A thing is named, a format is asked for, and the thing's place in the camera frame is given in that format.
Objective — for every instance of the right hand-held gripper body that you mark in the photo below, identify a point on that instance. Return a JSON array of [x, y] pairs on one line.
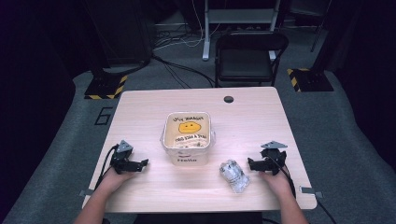
[[273, 157]]

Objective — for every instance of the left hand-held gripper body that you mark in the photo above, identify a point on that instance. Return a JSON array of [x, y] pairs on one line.
[[120, 157]]

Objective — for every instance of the person's left hand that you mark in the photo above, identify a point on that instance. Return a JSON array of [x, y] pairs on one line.
[[114, 181]]

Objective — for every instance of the person's right hand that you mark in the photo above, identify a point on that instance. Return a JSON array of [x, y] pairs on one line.
[[277, 183]]

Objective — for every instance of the crumpled clear plastic wrap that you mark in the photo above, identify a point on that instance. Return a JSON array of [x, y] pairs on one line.
[[234, 176]]

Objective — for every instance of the white square plastic bin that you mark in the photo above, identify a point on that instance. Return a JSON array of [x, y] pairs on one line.
[[188, 140]]

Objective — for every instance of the black striped stand base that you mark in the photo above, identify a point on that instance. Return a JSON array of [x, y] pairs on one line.
[[310, 80], [106, 87]]

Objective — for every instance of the black folding chair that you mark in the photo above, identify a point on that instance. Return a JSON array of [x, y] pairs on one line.
[[246, 59]]

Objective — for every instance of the grey table clamp bracket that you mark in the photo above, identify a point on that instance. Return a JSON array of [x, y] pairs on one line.
[[86, 193], [310, 190]]

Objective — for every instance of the white metal stand frame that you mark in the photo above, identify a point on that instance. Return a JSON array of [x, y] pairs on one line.
[[237, 15]]

